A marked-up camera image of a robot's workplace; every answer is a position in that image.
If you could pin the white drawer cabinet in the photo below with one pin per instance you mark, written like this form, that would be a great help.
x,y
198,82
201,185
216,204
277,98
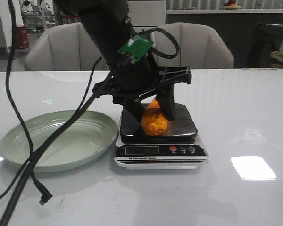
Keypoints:
x,y
147,13

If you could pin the dark counter with white top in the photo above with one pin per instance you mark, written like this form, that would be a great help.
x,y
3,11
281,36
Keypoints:
x,y
236,27

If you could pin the left grey upholstered chair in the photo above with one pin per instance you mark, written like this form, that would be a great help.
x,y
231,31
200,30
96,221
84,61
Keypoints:
x,y
62,48

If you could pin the red bin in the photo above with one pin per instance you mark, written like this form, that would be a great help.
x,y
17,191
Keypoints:
x,y
21,38

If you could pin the black silver kitchen scale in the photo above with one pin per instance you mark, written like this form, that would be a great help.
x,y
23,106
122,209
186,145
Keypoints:
x,y
179,148

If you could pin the dark appliance cabinet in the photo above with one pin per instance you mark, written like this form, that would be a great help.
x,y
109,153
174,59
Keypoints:
x,y
266,39

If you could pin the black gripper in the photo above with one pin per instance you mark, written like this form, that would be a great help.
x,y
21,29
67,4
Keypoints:
x,y
129,83

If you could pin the orange corn cob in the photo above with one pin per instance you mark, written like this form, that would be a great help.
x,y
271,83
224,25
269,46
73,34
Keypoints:
x,y
153,120

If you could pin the grey upholstered chair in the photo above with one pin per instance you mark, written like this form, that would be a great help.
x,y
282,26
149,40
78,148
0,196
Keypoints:
x,y
200,47
62,48

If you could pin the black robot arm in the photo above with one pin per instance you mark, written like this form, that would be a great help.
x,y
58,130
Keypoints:
x,y
107,24

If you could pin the right grey upholstered chair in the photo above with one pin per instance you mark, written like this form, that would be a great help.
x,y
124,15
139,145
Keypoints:
x,y
200,47

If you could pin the fruit bowl on counter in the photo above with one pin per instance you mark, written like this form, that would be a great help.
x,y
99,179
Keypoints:
x,y
231,5

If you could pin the green circuit board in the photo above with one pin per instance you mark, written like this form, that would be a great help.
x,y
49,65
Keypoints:
x,y
136,47

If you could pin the pale green plate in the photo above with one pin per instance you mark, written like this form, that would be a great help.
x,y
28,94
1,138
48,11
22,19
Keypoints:
x,y
84,141

